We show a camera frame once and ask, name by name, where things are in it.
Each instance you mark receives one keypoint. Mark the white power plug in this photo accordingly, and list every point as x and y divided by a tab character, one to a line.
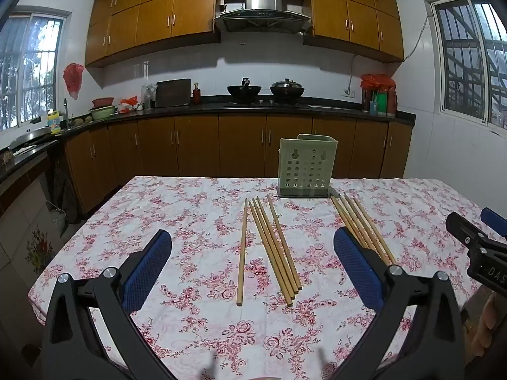
222	5

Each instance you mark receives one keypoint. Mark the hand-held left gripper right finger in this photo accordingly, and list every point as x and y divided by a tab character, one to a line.
356	269

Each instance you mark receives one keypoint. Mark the red basin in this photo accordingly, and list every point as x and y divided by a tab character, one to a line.
103	102

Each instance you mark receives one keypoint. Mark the small blue container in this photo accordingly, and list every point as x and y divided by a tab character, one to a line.
374	107

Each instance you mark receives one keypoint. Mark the dark cutting board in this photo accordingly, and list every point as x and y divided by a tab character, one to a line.
172	93

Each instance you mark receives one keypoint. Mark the gas stove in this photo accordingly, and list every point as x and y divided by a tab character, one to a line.
269	104

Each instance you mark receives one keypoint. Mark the green bottle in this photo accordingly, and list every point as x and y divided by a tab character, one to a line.
381	103

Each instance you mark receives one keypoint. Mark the floral pink tablecloth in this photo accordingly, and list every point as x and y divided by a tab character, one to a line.
190	221

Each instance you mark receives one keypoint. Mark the yellow dish soap bottle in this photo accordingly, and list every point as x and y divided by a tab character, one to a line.
54	122

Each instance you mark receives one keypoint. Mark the red plastic bag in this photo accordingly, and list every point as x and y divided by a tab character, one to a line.
128	105
376	82
74	79

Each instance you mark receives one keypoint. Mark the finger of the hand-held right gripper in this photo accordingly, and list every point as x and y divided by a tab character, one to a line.
461	225
493	217

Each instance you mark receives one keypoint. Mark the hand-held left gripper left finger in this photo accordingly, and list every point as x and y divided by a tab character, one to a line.
148	269

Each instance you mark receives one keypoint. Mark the green basin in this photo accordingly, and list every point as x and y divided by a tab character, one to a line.
103	113

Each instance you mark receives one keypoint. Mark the barred sliding window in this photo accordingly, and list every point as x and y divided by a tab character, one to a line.
467	59

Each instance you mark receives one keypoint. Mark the black pot with lid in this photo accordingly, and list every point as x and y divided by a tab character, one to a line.
287	91

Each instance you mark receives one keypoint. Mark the person's right hand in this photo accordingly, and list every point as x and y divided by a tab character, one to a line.
485	324

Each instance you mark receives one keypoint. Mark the white wall socket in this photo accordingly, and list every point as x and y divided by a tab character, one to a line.
348	94

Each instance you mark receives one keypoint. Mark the wooden wall cabinets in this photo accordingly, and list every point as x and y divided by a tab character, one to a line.
158	19

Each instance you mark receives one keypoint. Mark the wooden chopstick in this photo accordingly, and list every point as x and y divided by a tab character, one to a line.
243	252
270	253
278	245
345	209
274	249
358	215
370	221
275	213
338	211

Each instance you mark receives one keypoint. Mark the clear plastic bag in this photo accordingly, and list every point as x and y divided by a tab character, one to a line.
148	95

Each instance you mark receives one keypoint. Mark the red bottle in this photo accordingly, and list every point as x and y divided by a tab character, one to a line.
196	95

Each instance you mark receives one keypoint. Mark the green perforated utensil holder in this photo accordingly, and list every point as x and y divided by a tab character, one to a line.
305	166

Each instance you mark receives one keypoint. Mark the round metal pan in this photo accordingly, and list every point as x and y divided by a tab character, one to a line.
29	136

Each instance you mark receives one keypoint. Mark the wooden base cabinets black countertop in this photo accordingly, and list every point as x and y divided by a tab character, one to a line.
198	146

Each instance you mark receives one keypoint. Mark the metal faucet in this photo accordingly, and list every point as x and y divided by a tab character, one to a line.
66	111

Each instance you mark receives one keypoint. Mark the black wok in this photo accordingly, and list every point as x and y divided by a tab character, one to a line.
243	93

